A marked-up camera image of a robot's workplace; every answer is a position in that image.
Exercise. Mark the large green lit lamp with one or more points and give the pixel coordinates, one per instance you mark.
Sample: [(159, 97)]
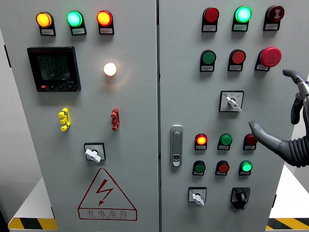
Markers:
[(243, 14)]

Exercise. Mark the black yellow striped tape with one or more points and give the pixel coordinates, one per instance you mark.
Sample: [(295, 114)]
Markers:
[(289, 224), (31, 224)]

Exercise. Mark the red round lamp lit orange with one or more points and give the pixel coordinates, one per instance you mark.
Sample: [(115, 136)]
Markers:
[(104, 18)]

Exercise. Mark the dark red buzzer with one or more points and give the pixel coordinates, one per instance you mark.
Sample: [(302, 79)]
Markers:
[(275, 12)]

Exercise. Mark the small green round lamp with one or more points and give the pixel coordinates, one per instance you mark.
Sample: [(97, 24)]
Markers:
[(225, 139)]

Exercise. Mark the large green push button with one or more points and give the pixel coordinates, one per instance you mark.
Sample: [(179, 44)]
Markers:
[(208, 57)]

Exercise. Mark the white round lamp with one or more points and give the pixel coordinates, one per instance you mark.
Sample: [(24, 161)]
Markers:
[(110, 69)]

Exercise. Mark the large red push button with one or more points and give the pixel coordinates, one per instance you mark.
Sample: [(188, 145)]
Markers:
[(238, 57)]

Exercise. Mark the pale grey door with lock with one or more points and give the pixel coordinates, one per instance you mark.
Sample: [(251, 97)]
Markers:
[(183, 96)]

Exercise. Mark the red warning triangle sticker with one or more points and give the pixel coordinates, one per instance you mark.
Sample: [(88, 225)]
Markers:
[(104, 188)]

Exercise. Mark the black door hinge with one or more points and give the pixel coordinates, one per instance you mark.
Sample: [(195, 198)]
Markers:
[(7, 56), (52, 212), (274, 201)]

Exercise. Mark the small green lit button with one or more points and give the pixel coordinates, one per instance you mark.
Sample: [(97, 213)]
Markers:
[(245, 166)]

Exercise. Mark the small red push button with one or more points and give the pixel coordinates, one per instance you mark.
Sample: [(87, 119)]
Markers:
[(223, 168)]

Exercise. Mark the small label plate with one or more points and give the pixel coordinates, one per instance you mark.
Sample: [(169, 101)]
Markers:
[(262, 67), (244, 173), (200, 147), (235, 68), (106, 31), (223, 147), (78, 31), (47, 32), (271, 27), (249, 147), (207, 68), (209, 28), (240, 27), (221, 173), (198, 173)]

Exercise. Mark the large red round lamp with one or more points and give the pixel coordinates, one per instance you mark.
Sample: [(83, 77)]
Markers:
[(211, 15)]

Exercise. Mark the small red lit lamp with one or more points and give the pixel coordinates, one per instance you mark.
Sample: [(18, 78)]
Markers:
[(201, 140)]

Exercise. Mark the black display meter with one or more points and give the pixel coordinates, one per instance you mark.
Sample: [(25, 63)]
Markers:
[(54, 68)]

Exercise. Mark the small green push button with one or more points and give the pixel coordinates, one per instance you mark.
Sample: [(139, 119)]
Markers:
[(199, 167)]

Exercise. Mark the large red stop button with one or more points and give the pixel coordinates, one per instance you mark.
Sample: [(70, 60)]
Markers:
[(270, 56)]

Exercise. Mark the yellow round lamp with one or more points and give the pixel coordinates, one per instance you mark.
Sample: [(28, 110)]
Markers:
[(44, 19)]

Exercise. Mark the silver door lock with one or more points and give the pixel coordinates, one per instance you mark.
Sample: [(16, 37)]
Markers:
[(176, 145)]

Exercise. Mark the pale grey door with display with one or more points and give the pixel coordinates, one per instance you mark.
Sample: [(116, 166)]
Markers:
[(96, 101)]

